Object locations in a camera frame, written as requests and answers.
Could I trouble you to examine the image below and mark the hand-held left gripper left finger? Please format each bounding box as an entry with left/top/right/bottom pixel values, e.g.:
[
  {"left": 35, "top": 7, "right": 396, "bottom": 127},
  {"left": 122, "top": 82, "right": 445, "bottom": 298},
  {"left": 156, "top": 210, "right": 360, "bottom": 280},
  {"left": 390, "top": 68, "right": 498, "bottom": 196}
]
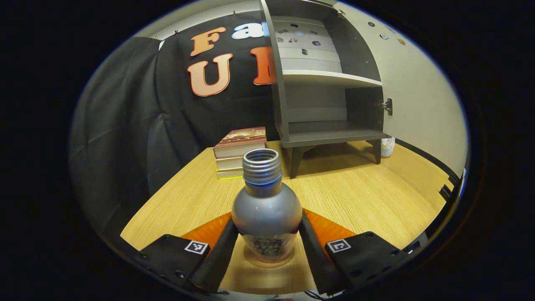
[{"left": 134, "top": 211, "right": 239, "bottom": 295}]

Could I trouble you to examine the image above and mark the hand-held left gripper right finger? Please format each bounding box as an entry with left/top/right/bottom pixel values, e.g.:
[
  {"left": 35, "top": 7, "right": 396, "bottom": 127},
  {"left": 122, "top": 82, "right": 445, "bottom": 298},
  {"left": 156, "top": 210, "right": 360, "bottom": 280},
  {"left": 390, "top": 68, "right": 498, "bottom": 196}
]
[{"left": 298, "top": 208, "right": 420, "bottom": 295}]

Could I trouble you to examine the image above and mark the silver bottle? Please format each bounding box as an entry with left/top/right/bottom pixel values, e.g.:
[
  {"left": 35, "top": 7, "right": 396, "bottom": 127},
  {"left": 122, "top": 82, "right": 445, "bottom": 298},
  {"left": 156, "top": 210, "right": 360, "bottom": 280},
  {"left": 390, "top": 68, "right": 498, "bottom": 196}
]
[{"left": 231, "top": 148, "right": 303, "bottom": 264}]

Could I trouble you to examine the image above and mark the grey cabinet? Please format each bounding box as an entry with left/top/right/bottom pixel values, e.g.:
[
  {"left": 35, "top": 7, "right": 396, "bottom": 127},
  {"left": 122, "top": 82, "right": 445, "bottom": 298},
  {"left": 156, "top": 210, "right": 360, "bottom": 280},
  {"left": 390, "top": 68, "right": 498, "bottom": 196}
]
[{"left": 259, "top": 0, "right": 392, "bottom": 179}]

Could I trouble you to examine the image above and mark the beige cabinet door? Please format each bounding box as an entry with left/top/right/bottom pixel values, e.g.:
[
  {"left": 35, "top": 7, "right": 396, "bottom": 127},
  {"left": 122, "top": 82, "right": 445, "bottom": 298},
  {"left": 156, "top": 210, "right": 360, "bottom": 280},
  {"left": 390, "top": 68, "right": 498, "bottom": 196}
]
[{"left": 334, "top": 2, "right": 469, "bottom": 176}]

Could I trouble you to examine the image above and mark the yellow edged book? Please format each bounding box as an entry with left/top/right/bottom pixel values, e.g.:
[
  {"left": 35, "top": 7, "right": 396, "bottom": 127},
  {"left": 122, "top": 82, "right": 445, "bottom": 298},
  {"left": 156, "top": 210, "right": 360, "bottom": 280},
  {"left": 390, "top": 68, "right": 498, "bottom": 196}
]
[{"left": 216, "top": 168, "right": 245, "bottom": 181}]

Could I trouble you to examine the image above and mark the plain thick book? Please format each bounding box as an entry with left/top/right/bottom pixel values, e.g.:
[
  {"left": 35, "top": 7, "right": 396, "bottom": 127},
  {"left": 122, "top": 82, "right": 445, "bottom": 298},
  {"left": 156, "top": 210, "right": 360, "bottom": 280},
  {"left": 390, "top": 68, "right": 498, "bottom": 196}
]
[{"left": 215, "top": 156, "right": 245, "bottom": 171}]

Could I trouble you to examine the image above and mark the brown cover book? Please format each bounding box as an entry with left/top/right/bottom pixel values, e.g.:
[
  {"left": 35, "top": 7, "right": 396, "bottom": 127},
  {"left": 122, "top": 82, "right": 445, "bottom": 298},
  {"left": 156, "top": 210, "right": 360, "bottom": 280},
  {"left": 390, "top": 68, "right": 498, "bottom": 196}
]
[{"left": 213, "top": 127, "right": 267, "bottom": 158}]

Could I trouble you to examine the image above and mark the white crumpled bag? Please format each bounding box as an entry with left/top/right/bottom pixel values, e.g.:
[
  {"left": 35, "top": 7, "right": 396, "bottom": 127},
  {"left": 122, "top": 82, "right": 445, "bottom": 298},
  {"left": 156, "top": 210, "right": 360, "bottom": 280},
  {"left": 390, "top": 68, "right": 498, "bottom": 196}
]
[{"left": 380, "top": 137, "right": 396, "bottom": 158}]

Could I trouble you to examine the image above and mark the black backdrop cloth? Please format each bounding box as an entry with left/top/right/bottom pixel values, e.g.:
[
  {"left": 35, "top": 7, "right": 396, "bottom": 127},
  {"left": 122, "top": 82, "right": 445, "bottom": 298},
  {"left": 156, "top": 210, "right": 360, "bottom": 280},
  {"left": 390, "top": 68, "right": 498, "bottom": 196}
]
[{"left": 69, "top": 10, "right": 285, "bottom": 235}]

